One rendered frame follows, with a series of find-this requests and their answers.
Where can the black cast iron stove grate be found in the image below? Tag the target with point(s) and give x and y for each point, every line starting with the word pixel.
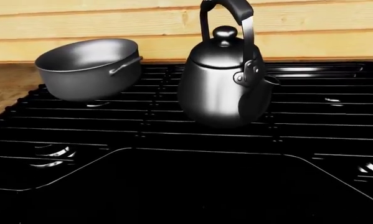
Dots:
pixel 329 114
pixel 64 119
pixel 167 134

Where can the dark grey cooking pot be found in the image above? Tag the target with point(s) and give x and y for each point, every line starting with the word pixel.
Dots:
pixel 80 81

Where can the black gas stove cooktop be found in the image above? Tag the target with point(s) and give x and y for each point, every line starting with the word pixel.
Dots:
pixel 186 186

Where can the round stove burner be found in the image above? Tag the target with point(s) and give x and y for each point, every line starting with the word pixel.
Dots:
pixel 57 154
pixel 333 100
pixel 96 104

